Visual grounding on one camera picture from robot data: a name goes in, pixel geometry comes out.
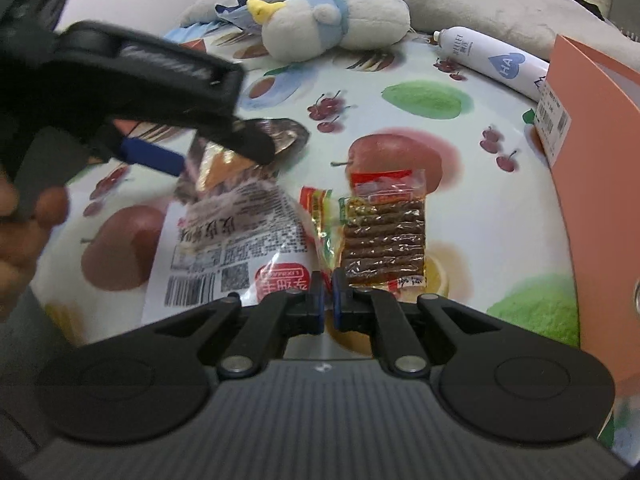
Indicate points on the clear red candy packet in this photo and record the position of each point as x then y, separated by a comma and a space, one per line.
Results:
385, 240

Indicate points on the pink cardboard box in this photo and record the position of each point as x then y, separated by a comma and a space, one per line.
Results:
600, 185

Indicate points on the white and blue plush toy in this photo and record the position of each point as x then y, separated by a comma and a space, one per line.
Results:
340, 25

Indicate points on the dark triangular snack packet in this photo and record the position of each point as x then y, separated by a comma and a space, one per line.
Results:
293, 135

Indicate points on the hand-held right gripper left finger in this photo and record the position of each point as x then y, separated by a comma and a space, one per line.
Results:
316, 302

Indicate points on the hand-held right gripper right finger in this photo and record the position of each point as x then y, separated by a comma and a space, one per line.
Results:
340, 302

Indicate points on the fruit printed bed sheet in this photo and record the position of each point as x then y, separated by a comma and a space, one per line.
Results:
500, 220

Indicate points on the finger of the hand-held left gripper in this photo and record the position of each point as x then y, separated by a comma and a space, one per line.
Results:
150, 156
250, 144

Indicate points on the yellow clear snack packet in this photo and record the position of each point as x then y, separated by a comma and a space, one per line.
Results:
320, 220

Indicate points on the white spray bottle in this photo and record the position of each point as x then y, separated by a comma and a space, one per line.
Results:
495, 60

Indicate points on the red and white snack packet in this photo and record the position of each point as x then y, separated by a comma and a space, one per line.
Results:
225, 250

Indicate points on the person's left hand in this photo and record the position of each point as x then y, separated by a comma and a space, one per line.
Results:
50, 206

